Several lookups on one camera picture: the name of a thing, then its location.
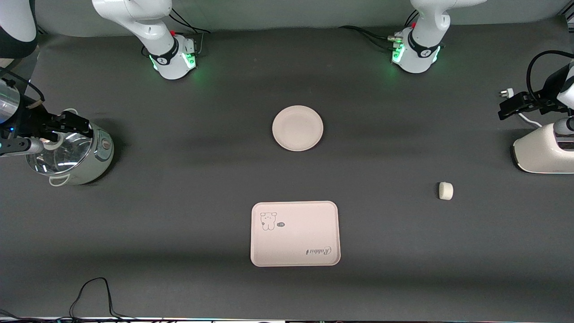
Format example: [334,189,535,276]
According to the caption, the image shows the round cream plate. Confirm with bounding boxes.
[272,105,324,152]

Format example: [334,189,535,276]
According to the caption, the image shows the cream tray with rabbit print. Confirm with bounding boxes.
[250,201,341,267]

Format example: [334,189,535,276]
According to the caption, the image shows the glass pot lid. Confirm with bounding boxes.
[26,118,93,175]

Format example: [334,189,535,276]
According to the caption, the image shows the pale green electric pot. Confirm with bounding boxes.
[26,109,114,187]

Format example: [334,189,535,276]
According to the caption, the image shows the white countertop appliance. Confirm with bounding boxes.
[513,122,574,174]

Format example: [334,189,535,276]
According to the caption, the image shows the black right arm base cables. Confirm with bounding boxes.
[168,9,211,35]

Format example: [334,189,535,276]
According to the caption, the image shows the black arm base cables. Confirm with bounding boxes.
[339,10,420,50]
[168,9,211,35]

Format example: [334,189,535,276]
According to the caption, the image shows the black looped floor cable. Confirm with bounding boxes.
[70,277,135,321]

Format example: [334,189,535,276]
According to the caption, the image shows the black left arm base cables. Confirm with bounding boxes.
[339,10,420,50]

